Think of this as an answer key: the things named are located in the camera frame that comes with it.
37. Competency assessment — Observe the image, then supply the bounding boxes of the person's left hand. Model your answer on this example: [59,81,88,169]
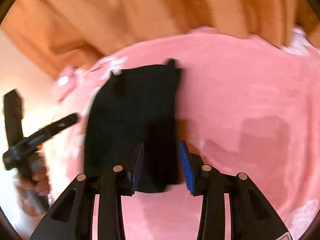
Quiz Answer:
[14,166,51,217]

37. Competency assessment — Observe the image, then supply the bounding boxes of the black garment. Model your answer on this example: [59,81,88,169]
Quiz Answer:
[84,59,182,193]

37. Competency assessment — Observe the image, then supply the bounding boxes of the orange curtain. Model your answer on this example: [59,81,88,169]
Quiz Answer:
[1,0,319,77]

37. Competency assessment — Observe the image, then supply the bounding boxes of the pink pillow with white button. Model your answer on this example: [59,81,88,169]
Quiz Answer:
[52,65,78,102]

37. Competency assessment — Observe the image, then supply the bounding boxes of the pink fleece blanket white bows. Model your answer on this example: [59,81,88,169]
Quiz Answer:
[44,28,319,239]

